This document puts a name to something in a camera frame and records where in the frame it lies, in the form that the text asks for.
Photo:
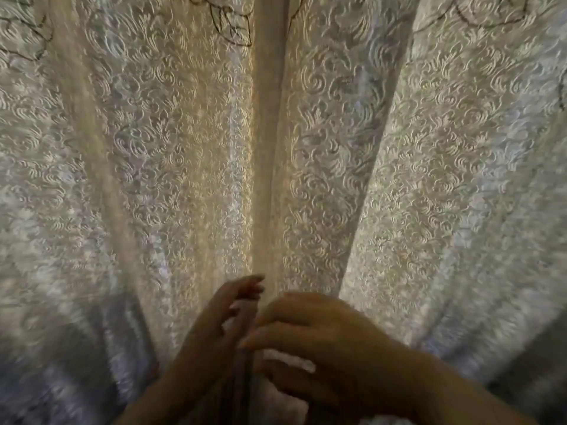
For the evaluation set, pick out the person's left hand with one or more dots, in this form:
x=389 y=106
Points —
x=208 y=336

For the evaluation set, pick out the person's right hand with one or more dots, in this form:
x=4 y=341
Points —
x=354 y=362

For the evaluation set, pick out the person's left thumb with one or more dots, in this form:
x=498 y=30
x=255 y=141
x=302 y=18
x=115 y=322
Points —
x=241 y=320

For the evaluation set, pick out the person's right fingers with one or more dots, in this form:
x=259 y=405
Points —
x=288 y=340

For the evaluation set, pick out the white lace curtain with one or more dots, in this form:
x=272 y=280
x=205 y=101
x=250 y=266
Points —
x=146 y=150
x=425 y=172

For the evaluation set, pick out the person's left forearm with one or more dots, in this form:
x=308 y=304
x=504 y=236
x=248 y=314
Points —
x=164 y=400

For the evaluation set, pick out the person's right forearm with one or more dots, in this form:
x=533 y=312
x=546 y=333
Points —
x=460 y=398

